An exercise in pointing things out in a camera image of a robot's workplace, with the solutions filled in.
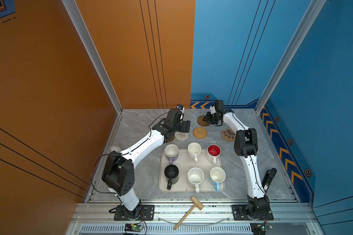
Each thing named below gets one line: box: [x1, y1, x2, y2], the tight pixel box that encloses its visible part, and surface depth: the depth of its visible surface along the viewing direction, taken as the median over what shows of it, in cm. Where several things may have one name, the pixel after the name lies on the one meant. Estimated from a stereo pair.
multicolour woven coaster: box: [174, 131, 189, 141], surface depth 104 cm
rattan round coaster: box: [192, 126, 208, 140], surface depth 107 cm
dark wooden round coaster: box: [197, 115, 211, 127], surface depth 114 cm
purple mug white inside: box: [164, 143, 179, 165], surface depth 91 cm
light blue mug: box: [209, 166, 227, 192], surface depth 79 cm
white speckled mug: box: [187, 167, 205, 194], surface depth 80 cm
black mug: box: [163, 164, 180, 191], surface depth 81 cm
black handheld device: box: [261, 167, 278, 193], surface depth 84 cm
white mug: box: [187, 141, 202, 163], surface depth 89 cm
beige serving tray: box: [158, 149, 172, 192], surface depth 87 cm
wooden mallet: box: [173, 195, 204, 231], surface depth 76 cm
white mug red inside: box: [205, 143, 222, 165], surface depth 91 cm
